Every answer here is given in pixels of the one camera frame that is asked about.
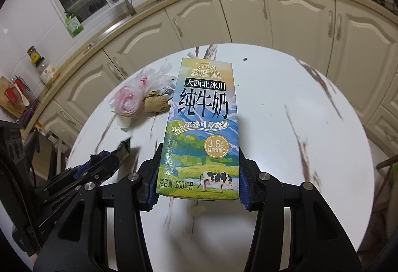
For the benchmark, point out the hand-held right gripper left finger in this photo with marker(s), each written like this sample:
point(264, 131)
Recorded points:
point(153, 197)

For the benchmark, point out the white seasoning jar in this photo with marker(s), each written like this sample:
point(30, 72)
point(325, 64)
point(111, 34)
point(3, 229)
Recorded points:
point(48, 73)

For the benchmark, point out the wooden spoon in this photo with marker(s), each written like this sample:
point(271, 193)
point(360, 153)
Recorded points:
point(23, 99)

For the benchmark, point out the pink white plastic bag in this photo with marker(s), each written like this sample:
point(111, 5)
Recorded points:
point(127, 101)

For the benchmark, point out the green dish soap bottle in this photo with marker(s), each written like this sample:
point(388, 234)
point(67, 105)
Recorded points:
point(74, 26)

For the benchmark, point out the dark lid glass jar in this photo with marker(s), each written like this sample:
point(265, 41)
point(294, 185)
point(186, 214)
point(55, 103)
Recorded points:
point(34, 57)

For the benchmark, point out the white drinking straw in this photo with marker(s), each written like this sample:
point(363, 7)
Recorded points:
point(192, 54)

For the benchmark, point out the cream kitchen base cabinets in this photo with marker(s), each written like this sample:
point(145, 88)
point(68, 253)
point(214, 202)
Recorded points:
point(242, 17)

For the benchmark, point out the white metal frame stool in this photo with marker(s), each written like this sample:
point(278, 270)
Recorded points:
point(51, 135)

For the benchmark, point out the brown wooden chair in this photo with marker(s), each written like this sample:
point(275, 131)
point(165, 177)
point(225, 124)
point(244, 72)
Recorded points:
point(392, 163)

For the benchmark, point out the blue green milk carton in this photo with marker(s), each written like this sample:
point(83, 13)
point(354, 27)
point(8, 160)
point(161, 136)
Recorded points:
point(199, 122)

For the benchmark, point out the dark gold snack wrapper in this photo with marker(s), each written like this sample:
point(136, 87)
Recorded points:
point(125, 149)

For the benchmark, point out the brown crumbly lump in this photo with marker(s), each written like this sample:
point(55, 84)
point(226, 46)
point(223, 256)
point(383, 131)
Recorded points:
point(155, 102)

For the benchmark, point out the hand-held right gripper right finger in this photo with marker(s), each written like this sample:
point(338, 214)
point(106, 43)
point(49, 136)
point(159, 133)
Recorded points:
point(245, 197)

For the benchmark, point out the silver foil wrapper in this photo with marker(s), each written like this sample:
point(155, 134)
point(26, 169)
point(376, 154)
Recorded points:
point(168, 89)

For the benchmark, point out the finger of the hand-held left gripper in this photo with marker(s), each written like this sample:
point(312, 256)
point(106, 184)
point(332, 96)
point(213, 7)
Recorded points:
point(102, 158)
point(99, 174)

